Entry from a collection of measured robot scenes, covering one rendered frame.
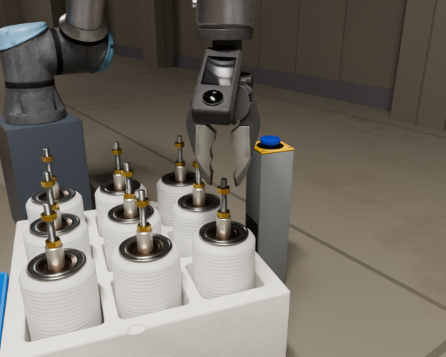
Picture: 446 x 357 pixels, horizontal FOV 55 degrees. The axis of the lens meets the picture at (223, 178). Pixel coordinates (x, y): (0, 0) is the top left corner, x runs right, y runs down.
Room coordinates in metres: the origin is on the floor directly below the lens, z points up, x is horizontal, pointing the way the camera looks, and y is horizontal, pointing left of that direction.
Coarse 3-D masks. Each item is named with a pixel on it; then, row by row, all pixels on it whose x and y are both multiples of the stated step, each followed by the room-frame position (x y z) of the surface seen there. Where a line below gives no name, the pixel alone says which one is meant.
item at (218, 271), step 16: (192, 240) 0.57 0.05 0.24; (208, 256) 0.53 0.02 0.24; (224, 256) 0.53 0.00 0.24; (240, 256) 0.53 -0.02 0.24; (208, 272) 0.53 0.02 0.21; (224, 272) 0.53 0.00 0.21; (240, 272) 0.53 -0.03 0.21; (208, 288) 0.53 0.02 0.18; (224, 288) 0.53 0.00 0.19; (240, 288) 0.53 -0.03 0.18
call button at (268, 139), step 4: (264, 136) 0.83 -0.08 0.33; (268, 136) 0.82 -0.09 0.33; (272, 136) 0.83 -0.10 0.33; (276, 136) 0.83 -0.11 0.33; (260, 140) 0.81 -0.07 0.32; (264, 140) 0.80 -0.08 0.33; (268, 140) 0.80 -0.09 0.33; (272, 140) 0.80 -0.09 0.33; (276, 140) 0.80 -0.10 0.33; (264, 144) 0.80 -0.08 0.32; (268, 144) 0.80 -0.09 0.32; (272, 144) 0.79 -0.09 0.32; (276, 144) 0.80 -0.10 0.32
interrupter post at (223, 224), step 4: (216, 216) 0.57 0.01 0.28; (216, 220) 0.57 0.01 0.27; (220, 220) 0.56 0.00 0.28; (224, 220) 0.56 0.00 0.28; (228, 220) 0.56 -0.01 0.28; (220, 224) 0.56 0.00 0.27; (224, 224) 0.56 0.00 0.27; (228, 224) 0.56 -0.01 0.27; (220, 228) 0.56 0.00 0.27; (224, 228) 0.56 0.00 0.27; (228, 228) 0.56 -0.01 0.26; (220, 232) 0.56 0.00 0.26; (224, 232) 0.56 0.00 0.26; (228, 232) 0.56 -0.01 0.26; (220, 236) 0.56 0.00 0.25; (224, 236) 0.56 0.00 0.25; (228, 236) 0.56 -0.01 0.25
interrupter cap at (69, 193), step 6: (42, 192) 0.72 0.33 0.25; (60, 192) 0.73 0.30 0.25; (66, 192) 0.72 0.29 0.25; (72, 192) 0.72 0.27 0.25; (30, 198) 0.69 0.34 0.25; (36, 198) 0.70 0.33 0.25; (42, 198) 0.70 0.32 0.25; (60, 198) 0.70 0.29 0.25; (66, 198) 0.70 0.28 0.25; (72, 198) 0.70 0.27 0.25; (36, 204) 0.68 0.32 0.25; (42, 204) 0.67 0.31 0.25
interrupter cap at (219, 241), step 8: (208, 224) 0.60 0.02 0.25; (216, 224) 0.60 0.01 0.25; (232, 224) 0.60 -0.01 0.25; (240, 224) 0.60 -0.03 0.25; (200, 232) 0.57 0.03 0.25; (208, 232) 0.57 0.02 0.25; (216, 232) 0.58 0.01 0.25; (232, 232) 0.58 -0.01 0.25; (240, 232) 0.57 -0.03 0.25; (248, 232) 0.57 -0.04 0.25; (208, 240) 0.55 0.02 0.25; (216, 240) 0.55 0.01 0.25; (224, 240) 0.55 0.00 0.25; (232, 240) 0.55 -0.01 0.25; (240, 240) 0.55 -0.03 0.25
